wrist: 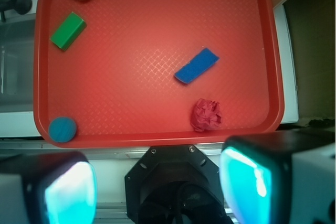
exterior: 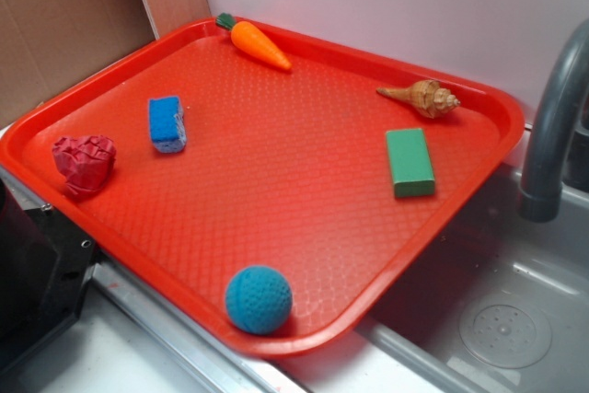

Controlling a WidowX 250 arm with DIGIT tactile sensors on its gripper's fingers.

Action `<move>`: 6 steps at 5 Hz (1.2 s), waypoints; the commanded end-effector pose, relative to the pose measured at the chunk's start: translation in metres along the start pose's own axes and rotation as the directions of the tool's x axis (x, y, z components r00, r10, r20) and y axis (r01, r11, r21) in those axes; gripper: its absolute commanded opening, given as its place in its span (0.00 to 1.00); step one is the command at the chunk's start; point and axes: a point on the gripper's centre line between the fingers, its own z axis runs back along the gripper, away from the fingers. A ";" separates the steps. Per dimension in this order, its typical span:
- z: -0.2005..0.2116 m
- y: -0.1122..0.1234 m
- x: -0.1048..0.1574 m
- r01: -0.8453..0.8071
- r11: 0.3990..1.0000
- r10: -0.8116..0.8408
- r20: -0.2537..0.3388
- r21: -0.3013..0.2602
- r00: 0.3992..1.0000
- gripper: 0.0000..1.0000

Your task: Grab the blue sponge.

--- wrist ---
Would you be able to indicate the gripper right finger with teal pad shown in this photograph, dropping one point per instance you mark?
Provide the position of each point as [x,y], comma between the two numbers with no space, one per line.
[280,177]

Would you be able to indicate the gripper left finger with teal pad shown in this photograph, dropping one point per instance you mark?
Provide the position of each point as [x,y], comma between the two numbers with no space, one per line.
[48,188]

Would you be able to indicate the blue sponge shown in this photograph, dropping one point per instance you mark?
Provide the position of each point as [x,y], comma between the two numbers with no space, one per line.
[202,62]

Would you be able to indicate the blue textured ball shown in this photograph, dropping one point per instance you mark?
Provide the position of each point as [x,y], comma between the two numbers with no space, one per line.
[62,129]

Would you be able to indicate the crumpled red paper ball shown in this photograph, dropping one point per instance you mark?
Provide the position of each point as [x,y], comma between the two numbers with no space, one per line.
[206,116]

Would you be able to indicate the red plastic tray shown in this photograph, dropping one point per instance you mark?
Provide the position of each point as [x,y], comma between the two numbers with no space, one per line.
[116,80]

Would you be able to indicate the green rectangular block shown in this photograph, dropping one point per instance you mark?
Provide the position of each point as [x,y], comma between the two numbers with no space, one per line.
[68,31]

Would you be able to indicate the grey plastic sink basin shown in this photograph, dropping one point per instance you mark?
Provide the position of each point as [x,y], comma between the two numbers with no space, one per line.
[17,60]

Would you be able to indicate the brown cardboard sheet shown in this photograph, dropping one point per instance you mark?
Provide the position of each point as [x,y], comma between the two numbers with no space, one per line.
[306,35]

